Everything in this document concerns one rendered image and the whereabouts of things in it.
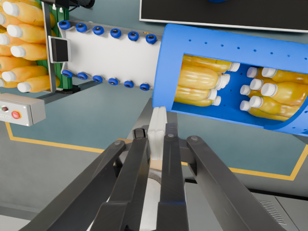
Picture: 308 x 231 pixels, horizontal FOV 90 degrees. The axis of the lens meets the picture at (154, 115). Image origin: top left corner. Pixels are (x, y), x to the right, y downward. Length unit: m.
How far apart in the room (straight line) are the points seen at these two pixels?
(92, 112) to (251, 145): 1.91
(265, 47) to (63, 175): 2.75
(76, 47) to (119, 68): 0.22
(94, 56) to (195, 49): 0.51
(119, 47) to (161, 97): 0.39
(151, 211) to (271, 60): 0.60
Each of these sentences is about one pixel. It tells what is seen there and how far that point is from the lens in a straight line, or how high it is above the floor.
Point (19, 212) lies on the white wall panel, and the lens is 3.91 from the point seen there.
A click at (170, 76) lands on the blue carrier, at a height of 1.23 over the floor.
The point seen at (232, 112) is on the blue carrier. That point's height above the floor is 1.04.
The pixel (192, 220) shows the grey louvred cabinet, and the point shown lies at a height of 0.58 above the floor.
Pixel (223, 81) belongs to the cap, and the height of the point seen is 1.16.
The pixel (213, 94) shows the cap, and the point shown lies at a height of 1.12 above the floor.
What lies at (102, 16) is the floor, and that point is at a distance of 1.83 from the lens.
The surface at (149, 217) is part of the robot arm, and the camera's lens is 0.65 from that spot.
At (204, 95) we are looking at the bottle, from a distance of 0.56.
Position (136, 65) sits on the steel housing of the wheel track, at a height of 0.93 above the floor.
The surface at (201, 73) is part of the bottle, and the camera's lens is 0.49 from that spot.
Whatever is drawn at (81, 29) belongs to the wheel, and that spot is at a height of 0.98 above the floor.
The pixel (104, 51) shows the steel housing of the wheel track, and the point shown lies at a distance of 0.80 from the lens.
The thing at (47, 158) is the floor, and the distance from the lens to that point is 2.78.
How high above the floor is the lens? 1.66
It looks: 68 degrees down
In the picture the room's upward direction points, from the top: 162 degrees counter-clockwise
